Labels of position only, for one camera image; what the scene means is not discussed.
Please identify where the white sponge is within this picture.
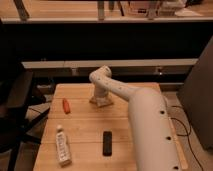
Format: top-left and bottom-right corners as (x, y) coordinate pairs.
(89, 97), (113, 107)

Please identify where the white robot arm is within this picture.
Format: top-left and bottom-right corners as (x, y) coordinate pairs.
(89, 66), (182, 171)

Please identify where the orange carrot toy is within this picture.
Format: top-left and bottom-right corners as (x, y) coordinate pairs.
(62, 98), (70, 114)

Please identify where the black remote control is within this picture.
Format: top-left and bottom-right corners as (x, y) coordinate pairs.
(102, 131), (112, 156)

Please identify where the white plastic bottle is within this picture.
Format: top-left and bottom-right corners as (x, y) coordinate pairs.
(56, 125), (71, 167)

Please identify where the black office chair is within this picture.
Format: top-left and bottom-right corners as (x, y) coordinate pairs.
(0, 19), (49, 171)

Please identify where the dark cabinet panel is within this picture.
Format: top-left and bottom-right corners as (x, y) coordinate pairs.
(177, 36), (213, 149)

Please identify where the black cable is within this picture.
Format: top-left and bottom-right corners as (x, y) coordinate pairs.
(171, 105), (204, 171)

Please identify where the metal rail beam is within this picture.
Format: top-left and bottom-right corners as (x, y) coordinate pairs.
(22, 58), (198, 69)

